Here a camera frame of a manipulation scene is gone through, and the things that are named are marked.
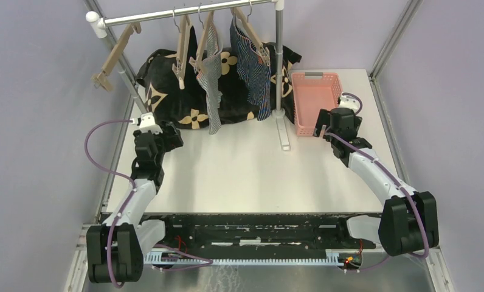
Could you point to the empty beige hanger far left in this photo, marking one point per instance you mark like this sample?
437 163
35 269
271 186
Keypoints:
101 79

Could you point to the pink plastic basket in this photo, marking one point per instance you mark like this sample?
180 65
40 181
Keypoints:
313 91

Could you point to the navy striped underwear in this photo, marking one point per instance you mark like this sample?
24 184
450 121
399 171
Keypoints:
253 70

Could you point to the black underwear cream waistband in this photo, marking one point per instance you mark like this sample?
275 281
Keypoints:
191 51

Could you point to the beige clip hanger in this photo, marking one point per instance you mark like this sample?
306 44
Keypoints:
181 59

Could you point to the black floral blanket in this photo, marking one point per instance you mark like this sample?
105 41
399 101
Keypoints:
187 108

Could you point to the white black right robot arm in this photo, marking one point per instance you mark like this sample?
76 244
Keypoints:
409 221

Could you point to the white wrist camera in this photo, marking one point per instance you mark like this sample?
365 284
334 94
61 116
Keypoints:
147 123
350 102

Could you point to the beige hanger with navy underwear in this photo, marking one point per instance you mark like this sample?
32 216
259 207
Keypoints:
250 32

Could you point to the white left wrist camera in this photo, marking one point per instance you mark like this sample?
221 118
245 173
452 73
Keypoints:
147 123

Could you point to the grey white striped underwear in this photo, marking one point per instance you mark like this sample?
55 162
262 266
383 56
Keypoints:
209 77

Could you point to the light blue cable duct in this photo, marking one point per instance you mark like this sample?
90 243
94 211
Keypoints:
160 257

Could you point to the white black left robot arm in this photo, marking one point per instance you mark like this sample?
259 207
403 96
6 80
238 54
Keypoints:
116 247

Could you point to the beige hanger with striped underwear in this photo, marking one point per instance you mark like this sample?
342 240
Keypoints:
197 62

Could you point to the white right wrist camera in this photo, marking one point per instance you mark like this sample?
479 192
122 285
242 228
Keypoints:
350 102

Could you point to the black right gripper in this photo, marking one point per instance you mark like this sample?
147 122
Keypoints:
323 118

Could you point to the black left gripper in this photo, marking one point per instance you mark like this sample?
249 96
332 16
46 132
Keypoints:
174 141

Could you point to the silver white clothes rack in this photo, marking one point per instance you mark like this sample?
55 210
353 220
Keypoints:
101 27

